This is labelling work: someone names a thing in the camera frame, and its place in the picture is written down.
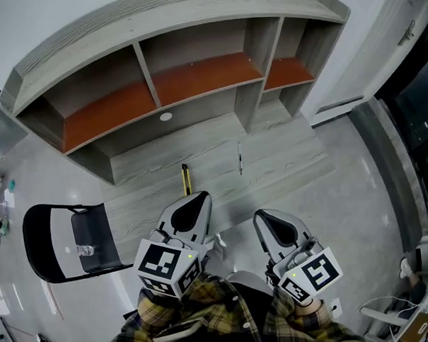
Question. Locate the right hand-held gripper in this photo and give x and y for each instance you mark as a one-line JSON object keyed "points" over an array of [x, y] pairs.
{"points": [[303, 265]]}

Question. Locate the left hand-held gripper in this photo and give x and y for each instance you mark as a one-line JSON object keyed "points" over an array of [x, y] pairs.
{"points": [[182, 260]]}

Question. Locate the yellow utility knife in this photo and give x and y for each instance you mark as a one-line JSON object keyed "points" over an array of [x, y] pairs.
{"points": [[187, 180]]}

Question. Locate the black folding chair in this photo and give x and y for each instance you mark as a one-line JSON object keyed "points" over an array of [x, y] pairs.
{"points": [[92, 228]]}

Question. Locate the slim silver pen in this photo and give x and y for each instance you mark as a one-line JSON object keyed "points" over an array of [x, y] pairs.
{"points": [[240, 160]]}

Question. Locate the person's right forearm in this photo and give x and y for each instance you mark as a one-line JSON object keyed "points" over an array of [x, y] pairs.
{"points": [[305, 318]]}

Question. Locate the person's left forearm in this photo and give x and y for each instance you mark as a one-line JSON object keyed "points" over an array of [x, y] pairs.
{"points": [[159, 307]]}

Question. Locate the person's plaid jacket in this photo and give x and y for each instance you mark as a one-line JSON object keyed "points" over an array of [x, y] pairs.
{"points": [[220, 311]]}

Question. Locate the clear plastic bottle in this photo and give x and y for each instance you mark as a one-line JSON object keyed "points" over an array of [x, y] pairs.
{"points": [[85, 250]]}

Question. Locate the grey wooden table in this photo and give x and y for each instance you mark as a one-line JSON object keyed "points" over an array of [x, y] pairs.
{"points": [[217, 159]]}

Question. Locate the grey stone sill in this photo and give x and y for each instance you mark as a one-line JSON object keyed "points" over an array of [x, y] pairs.
{"points": [[387, 166]]}

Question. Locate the dark glass window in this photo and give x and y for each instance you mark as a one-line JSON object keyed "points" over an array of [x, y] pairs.
{"points": [[417, 115]]}

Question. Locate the grey wooden shelf hutch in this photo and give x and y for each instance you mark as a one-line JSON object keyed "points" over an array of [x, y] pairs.
{"points": [[194, 36]]}

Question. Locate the white door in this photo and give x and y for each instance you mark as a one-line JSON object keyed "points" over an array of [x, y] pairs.
{"points": [[368, 46]]}

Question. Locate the white wall socket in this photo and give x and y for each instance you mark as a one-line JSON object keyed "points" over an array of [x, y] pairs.
{"points": [[335, 307]]}

